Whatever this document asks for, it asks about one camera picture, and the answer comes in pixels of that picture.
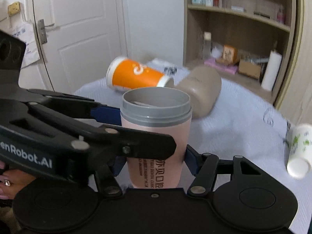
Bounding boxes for pink tumbler cup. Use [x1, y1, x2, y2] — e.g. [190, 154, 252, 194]
[121, 87, 192, 189]

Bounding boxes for orange paper cup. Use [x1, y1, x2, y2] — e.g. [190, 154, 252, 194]
[106, 56, 174, 91]

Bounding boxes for taupe tumbler cup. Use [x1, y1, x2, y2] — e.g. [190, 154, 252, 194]
[176, 66, 222, 118]

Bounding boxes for white floral paper cup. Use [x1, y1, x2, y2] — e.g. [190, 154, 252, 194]
[287, 124, 311, 180]

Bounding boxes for person left hand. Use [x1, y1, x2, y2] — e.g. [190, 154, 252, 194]
[0, 169, 36, 200]

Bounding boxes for white patterned tablecloth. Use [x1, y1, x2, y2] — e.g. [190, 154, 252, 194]
[74, 74, 311, 233]

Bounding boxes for tissue pack stack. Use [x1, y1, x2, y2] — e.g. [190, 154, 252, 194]
[146, 58, 190, 78]

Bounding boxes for white door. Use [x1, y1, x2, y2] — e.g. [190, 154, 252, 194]
[27, 0, 128, 94]

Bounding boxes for pink flat box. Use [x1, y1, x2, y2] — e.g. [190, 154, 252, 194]
[204, 58, 238, 74]

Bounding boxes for small cardboard box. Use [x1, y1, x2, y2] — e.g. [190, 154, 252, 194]
[238, 60, 262, 79]

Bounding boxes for clear bottle beige cap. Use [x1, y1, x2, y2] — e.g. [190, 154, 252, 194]
[203, 32, 212, 60]

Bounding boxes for floral orange box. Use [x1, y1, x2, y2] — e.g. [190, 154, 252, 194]
[222, 45, 238, 63]

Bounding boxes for white paper towel roll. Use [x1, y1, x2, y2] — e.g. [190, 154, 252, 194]
[261, 51, 282, 91]

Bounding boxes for wooden shelf unit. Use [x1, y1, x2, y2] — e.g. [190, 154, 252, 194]
[183, 0, 298, 104]

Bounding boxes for pink small bottle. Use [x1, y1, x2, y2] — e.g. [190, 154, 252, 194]
[277, 5, 285, 24]

